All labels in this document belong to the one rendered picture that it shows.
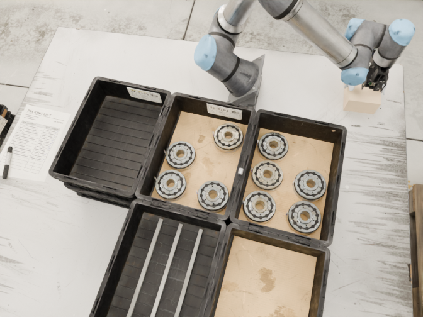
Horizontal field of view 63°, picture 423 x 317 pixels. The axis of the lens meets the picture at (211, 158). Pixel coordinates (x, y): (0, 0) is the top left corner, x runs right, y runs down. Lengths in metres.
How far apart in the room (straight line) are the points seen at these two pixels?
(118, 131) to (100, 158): 0.12
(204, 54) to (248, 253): 0.70
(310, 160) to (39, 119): 1.12
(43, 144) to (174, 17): 1.60
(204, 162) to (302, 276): 0.48
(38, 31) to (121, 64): 1.49
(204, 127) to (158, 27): 1.61
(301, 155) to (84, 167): 0.76
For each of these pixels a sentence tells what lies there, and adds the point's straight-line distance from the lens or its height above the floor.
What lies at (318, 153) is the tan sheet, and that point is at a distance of 1.24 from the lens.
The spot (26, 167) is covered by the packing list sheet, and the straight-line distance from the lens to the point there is 1.55.
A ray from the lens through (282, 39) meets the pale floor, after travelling 2.64.
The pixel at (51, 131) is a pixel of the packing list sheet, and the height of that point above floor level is 0.70.
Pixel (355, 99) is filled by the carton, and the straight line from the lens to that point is 1.46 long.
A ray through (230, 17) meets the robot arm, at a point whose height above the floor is 1.02.
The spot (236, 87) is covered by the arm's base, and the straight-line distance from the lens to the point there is 1.35.
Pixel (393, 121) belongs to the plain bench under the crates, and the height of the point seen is 0.70.
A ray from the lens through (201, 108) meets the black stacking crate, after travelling 1.24.
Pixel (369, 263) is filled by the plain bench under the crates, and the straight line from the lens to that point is 1.32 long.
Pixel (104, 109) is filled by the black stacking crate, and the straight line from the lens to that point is 1.38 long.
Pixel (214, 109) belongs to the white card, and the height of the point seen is 0.89.
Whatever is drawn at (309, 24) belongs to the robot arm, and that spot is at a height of 1.20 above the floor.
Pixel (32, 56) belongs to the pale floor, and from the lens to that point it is 2.93.
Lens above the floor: 1.93
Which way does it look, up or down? 66 degrees down
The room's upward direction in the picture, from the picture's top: 7 degrees counter-clockwise
